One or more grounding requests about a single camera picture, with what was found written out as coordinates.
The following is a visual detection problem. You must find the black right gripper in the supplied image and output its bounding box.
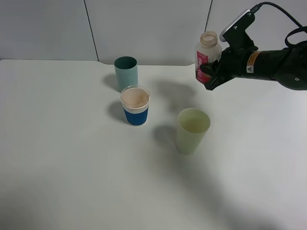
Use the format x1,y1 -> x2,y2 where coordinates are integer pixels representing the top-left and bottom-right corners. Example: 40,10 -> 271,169
200,46 -> 258,91

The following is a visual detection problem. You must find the pink labelled drink bottle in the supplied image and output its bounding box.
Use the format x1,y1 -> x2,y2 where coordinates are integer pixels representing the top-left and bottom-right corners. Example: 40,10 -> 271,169
195,31 -> 222,83

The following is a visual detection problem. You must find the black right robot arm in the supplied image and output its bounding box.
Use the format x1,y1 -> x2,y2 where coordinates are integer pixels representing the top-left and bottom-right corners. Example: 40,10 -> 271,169
200,43 -> 307,91

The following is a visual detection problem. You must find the pale green plastic cup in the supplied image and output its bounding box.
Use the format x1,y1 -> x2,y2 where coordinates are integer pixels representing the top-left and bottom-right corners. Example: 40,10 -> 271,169
177,108 -> 211,155

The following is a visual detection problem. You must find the blue sleeved glass cup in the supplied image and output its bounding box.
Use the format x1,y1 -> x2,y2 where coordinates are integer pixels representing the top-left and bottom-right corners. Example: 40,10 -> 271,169
120,85 -> 150,126

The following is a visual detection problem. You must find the teal plastic cup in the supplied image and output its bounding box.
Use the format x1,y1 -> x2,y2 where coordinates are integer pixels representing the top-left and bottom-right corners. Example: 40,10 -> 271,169
114,56 -> 138,92

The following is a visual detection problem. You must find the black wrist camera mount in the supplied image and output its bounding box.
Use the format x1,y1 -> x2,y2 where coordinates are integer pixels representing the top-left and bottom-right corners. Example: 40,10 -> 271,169
219,10 -> 258,54

